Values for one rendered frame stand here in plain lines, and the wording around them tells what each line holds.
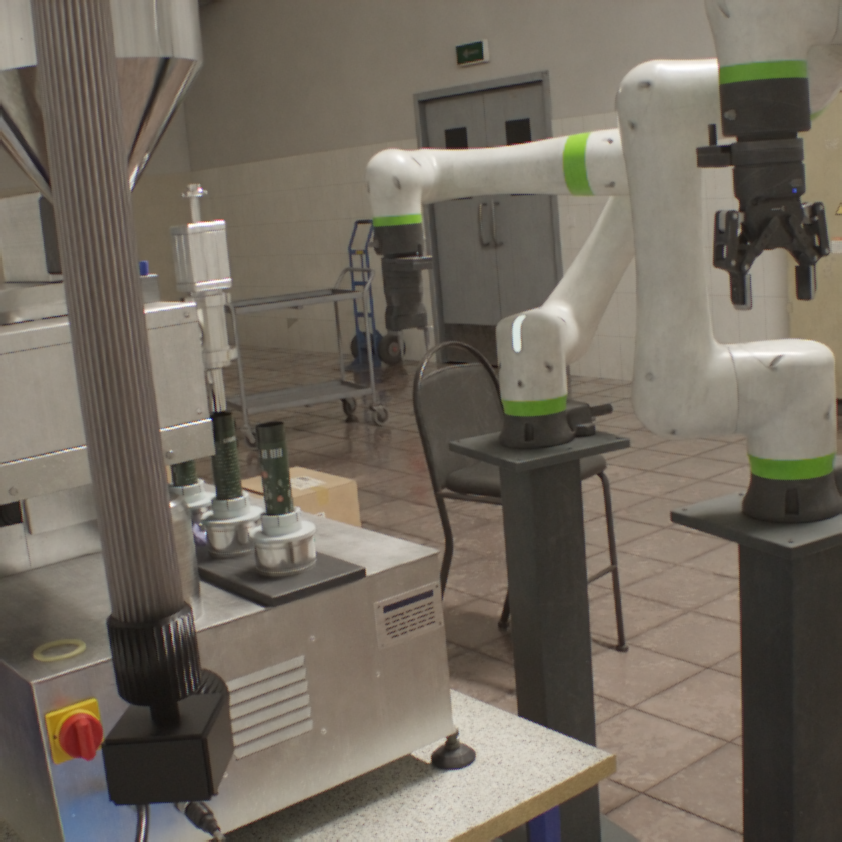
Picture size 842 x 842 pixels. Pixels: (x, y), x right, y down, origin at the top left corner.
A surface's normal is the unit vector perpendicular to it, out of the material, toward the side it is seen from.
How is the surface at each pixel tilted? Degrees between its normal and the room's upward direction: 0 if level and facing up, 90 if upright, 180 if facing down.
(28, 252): 90
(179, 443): 90
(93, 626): 0
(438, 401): 77
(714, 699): 0
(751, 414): 112
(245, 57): 90
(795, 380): 89
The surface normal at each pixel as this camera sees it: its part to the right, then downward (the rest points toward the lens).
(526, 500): -0.88, 0.17
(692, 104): 0.11, 0.27
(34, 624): -0.09, -0.98
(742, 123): -0.68, 0.20
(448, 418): 0.76, -0.18
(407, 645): 0.63, 0.10
